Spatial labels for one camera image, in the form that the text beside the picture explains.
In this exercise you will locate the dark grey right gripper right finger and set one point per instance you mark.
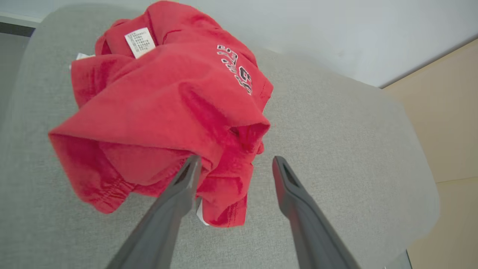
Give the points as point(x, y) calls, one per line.
point(310, 228)

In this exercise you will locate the red printed garment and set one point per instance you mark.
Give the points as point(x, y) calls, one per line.
point(160, 112)

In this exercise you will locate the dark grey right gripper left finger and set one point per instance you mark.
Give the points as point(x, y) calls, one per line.
point(164, 220)

